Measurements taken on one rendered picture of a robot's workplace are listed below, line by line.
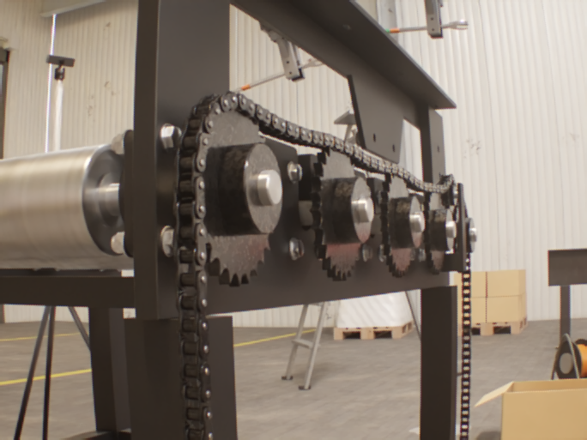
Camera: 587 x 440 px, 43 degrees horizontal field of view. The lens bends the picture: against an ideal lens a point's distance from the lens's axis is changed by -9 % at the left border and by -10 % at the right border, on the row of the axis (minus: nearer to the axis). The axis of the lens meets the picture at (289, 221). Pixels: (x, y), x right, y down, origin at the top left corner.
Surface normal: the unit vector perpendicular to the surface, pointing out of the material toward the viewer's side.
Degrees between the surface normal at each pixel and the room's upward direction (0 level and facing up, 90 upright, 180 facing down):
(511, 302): 90
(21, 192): 81
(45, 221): 115
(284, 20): 90
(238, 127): 90
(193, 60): 90
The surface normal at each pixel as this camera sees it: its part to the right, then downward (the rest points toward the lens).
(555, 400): -0.39, -0.05
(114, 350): 0.93, -0.05
